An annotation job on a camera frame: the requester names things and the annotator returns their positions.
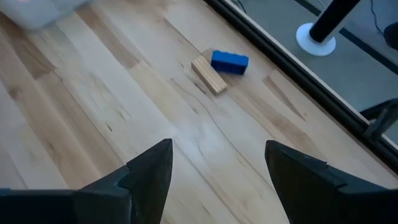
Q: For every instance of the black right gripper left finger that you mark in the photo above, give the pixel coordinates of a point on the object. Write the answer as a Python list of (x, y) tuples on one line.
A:
[(130, 199)]

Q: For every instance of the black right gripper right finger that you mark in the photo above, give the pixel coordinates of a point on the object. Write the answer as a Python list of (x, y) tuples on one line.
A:
[(311, 199)]

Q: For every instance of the wooden block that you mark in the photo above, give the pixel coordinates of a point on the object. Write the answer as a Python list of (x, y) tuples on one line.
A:
[(210, 76)]

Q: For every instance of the large blue toy brick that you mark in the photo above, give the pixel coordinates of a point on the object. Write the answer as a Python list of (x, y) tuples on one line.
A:
[(230, 62)]

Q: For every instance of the black pole white round base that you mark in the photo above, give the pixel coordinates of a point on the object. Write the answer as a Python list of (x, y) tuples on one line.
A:
[(329, 21)]

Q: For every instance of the black round stand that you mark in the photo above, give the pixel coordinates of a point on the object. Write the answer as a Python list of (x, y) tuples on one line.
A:
[(392, 35)]

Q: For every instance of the white plastic bin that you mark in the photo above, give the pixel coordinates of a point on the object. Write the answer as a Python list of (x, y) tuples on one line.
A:
[(37, 15)]

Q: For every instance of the black bracket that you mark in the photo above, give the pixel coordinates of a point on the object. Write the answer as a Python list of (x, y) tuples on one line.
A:
[(384, 119)]

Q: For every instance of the black aluminium table frame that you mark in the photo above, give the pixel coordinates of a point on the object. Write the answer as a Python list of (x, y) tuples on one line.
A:
[(295, 77)]

